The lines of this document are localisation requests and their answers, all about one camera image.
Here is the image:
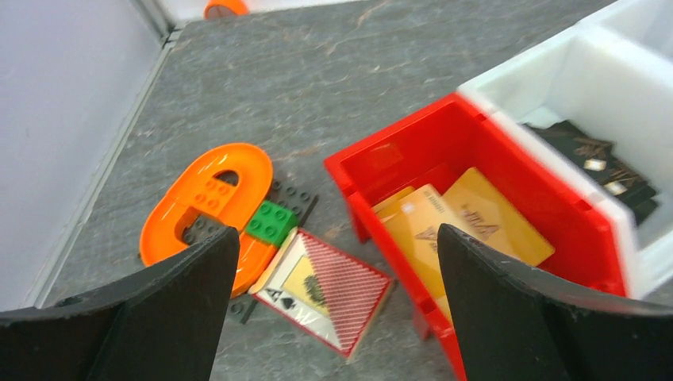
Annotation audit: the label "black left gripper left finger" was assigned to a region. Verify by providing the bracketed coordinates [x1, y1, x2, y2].
[1, 227, 240, 380]

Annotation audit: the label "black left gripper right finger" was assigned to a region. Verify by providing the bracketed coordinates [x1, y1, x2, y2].
[437, 224, 672, 380]

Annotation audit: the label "gold credit card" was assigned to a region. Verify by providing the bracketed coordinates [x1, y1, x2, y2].
[443, 167, 556, 266]
[373, 184, 456, 320]

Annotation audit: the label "red playing card box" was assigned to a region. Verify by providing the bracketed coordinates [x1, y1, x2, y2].
[249, 228, 394, 359]

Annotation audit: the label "green toy brick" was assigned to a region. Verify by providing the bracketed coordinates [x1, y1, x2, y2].
[245, 201, 298, 248]

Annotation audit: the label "orange letter e toy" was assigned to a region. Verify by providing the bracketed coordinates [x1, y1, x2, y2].
[139, 143, 278, 298]

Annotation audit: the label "dark items in bin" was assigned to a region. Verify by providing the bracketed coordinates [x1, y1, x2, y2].
[523, 120, 660, 225]

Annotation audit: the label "red plastic bin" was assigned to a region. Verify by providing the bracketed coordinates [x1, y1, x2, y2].
[325, 93, 627, 379]

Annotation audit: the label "white plastic bin middle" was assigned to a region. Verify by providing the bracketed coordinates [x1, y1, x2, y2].
[458, 25, 672, 299]

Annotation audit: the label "orange round cap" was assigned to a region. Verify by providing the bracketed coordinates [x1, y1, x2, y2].
[203, 0, 249, 20]

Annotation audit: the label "black lego base plate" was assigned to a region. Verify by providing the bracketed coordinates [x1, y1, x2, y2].
[182, 179, 319, 325]

